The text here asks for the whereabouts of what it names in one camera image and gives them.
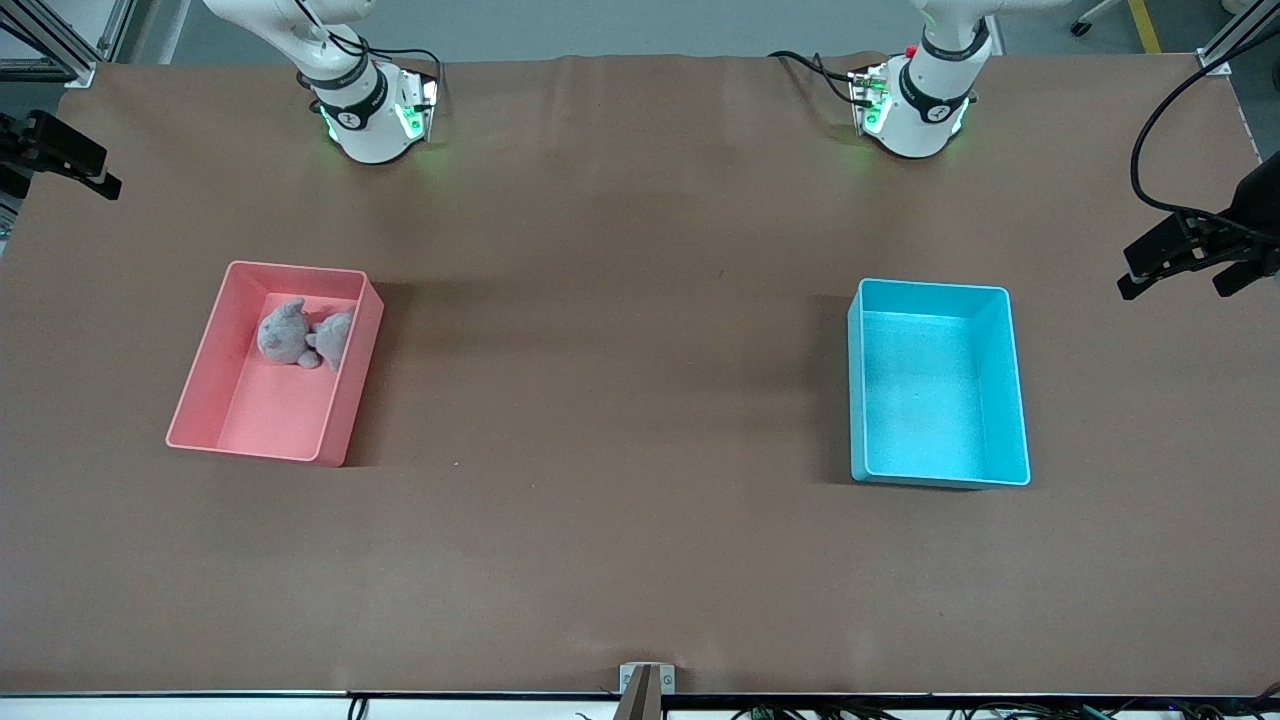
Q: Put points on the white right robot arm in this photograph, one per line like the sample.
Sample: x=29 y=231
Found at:
x=370 y=120

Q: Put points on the small metal edge bracket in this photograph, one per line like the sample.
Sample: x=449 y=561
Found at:
x=667 y=680

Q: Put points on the blue plastic box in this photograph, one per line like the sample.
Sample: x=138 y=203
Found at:
x=930 y=400

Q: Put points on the right arm base connector plate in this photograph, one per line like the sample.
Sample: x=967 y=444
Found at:
x=420 y=110

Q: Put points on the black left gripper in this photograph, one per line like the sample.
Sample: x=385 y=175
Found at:
x=1256 y=206

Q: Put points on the pink plastic box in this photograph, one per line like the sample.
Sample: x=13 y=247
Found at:
x=290 y=410

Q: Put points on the brown camera post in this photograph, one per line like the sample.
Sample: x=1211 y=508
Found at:
x=640 y=700

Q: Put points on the aluminium frame profile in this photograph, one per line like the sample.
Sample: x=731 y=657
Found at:
x=50 y=45
x=1235 y=40

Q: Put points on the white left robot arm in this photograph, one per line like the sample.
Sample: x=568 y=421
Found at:
x=920 y=110

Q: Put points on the white office chair leg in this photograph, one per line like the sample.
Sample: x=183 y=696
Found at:
x=1090 y=18

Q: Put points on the grey plush toy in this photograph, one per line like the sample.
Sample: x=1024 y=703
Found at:
x=280 y=335
x=338 y=340

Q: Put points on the left arm base connector plate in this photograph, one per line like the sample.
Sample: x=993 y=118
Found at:
x=868 y=100

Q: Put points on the brown table cover sheet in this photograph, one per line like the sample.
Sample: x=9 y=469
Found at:
x=640 y=300

